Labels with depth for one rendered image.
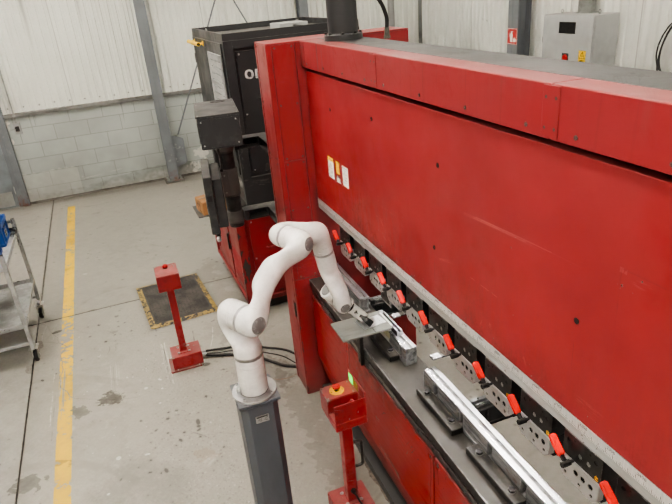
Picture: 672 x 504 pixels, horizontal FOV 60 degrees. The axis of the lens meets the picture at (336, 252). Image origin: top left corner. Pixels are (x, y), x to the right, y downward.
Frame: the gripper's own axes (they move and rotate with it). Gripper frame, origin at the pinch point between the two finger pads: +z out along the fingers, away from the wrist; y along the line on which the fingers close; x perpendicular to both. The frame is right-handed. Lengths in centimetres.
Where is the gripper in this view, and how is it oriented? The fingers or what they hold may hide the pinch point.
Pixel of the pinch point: (366, 319)
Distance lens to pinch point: 294.3
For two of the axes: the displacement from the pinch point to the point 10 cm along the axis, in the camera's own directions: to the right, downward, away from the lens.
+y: -4.8, -3.3, 8.1
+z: 6.3, 5.2, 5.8
